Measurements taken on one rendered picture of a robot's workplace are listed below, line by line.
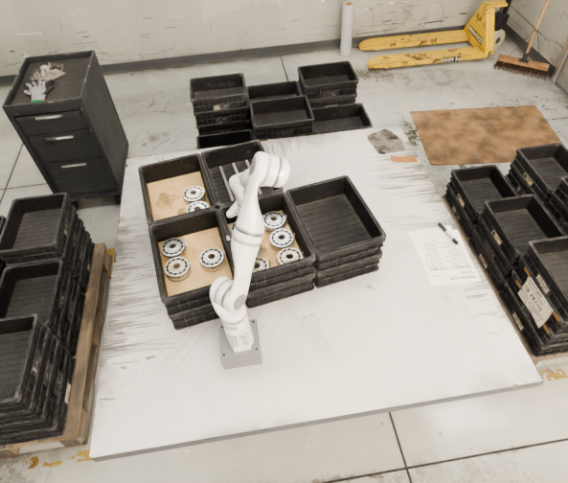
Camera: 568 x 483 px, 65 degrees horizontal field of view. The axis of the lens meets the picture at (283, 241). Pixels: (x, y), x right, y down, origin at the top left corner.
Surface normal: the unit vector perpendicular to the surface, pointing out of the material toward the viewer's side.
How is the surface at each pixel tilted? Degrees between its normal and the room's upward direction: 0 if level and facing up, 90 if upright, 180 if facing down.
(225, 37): 90
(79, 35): 90
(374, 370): 0
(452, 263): 0
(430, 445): 0
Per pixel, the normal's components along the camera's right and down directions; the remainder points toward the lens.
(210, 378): -0.04, -0.65
